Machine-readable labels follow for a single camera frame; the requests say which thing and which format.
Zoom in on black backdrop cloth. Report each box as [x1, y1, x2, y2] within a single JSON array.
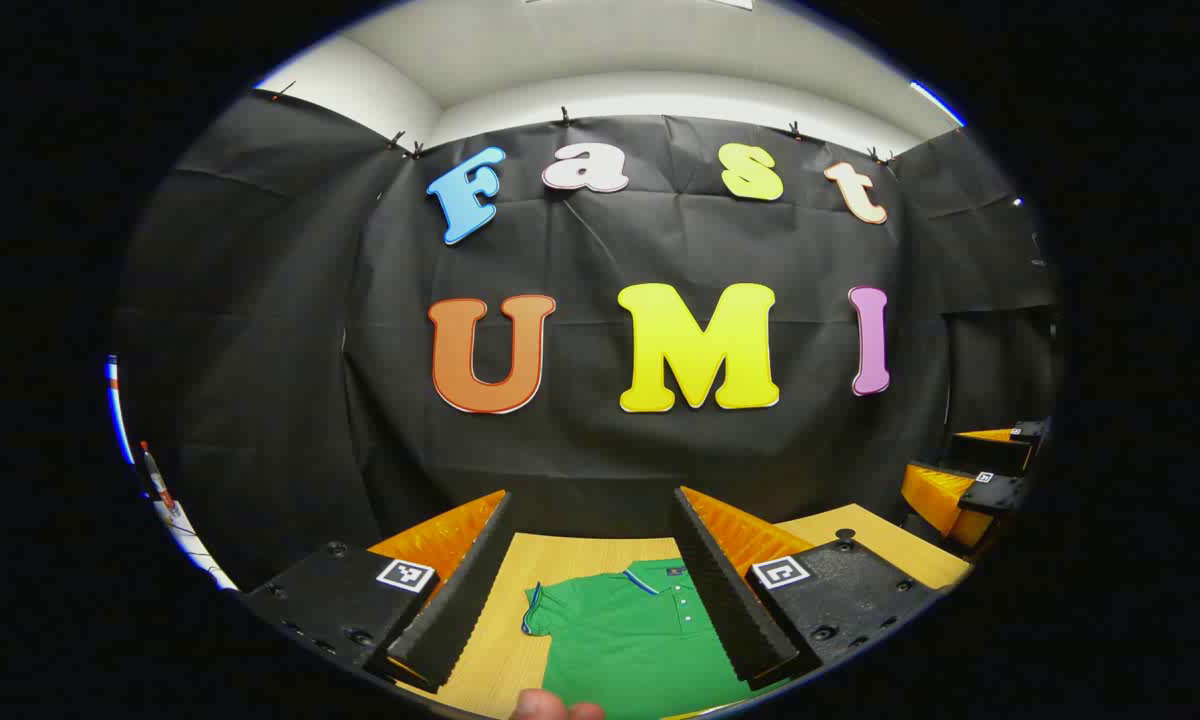
[[115, 90, 1066, 591]]

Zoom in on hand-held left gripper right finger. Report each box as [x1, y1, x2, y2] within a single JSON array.
[[672, 486, 946, 691]]

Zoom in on white and red pole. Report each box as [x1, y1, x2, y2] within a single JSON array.
[[138, 440, 239, 593]]

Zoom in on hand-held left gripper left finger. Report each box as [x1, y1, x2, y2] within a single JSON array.
[[240, 490, 516, 696]]

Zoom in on green T-shirt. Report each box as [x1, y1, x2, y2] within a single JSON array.
[[522, 558, 791, 720]]

